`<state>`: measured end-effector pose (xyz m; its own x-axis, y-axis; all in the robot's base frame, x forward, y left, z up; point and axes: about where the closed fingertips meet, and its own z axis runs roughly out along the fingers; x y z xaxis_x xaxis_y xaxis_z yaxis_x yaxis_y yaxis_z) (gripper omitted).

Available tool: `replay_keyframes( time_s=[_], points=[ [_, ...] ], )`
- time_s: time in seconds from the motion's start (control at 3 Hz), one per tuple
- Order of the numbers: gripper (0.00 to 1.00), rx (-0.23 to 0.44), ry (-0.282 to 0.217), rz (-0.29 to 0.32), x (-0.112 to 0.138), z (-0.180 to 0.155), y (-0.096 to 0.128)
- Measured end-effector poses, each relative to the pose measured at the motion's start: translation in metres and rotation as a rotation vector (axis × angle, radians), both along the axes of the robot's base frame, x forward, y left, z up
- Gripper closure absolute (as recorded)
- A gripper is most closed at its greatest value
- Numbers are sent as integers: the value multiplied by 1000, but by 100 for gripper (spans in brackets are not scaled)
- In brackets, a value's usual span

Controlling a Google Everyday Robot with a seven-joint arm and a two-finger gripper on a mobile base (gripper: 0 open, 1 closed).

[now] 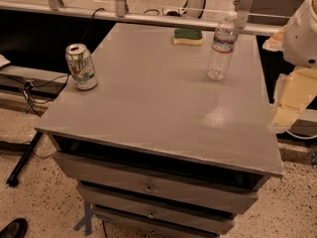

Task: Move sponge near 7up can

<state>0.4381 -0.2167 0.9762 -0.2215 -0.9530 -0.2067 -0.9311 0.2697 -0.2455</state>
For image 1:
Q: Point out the blue tape cross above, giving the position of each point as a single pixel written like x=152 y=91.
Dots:
x=86 y=221

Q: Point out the clear plastic water bottle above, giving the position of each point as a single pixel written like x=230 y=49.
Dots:
x=222 y=47

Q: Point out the black metal floor bar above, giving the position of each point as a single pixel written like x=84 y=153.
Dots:
x=13 y=180

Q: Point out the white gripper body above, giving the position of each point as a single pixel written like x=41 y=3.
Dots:
x=302 y=39

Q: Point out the top grey drawer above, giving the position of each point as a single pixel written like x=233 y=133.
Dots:
x=155 y=184

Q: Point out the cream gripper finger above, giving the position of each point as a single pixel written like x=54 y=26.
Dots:
x=292 y=95
x=275 y=43

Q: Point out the middle grey drawer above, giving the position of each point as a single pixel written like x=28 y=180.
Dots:
x=155 y=210

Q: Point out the grey drawer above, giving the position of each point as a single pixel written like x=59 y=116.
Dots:
x=156 y=227
x=155 y=210
x=155 y=184

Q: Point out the grey drawer cabinet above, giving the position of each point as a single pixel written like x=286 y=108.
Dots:
x=154 y=108

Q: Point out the black shoe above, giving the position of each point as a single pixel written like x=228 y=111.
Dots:
x=15 y=229

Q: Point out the bottom grey drawer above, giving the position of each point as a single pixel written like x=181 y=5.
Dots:
x=156 y=227

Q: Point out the green and yellow sponge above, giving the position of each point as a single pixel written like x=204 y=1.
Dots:
x=187 y=37

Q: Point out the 7up soda can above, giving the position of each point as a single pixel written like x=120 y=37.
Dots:
x=81 y=66

